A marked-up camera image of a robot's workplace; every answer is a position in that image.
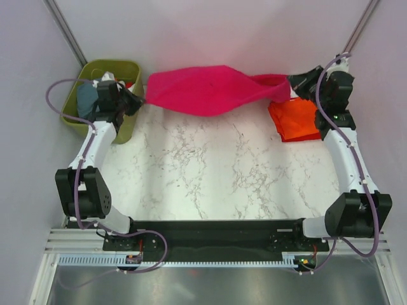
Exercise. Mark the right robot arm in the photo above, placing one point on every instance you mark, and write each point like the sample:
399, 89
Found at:
361, 209

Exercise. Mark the grey blue t shirt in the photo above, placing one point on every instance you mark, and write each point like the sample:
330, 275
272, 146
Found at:
86, 96

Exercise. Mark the olive green plastic bin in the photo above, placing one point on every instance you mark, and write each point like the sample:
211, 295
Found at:
128, 71

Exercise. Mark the right aluminium frame post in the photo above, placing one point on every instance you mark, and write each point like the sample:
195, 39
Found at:
361, 25

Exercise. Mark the white orange t shirt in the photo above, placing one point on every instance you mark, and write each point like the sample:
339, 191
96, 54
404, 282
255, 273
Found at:
127, 85

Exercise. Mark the left aluminium frame post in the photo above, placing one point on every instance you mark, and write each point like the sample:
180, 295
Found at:
66, 31

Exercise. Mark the aluminium rail profile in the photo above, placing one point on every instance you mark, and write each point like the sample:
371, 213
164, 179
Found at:
76, 241

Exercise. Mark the aluminium frame post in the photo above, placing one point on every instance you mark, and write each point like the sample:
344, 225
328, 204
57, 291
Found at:
361, 25
66, 31

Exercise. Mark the magenta t shirt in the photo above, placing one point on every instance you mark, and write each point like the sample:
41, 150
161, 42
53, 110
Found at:
213, 90

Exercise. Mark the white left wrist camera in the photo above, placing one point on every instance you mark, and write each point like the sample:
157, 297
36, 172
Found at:
107, 76

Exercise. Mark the white slotted cable duct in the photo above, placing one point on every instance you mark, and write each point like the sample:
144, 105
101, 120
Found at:
126, 261

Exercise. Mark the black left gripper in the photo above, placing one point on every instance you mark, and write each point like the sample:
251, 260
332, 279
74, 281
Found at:
137, 101

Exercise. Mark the folded red t shirt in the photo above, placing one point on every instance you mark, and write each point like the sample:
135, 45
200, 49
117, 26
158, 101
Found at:
314, 136

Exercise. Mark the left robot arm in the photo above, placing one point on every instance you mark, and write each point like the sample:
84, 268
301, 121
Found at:
83, 192

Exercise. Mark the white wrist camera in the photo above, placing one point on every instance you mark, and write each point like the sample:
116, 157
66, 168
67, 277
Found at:
341, 64
107, 76

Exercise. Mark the folded orange t shirt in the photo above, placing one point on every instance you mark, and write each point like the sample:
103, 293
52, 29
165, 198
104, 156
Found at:
294, 117

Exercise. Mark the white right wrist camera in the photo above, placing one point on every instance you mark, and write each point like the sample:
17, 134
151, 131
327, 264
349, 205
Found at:
341, 64

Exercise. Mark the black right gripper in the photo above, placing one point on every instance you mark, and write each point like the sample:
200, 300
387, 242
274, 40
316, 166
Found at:
299, 82

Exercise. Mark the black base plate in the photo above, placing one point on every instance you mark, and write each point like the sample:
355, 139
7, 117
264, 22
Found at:
215, 240

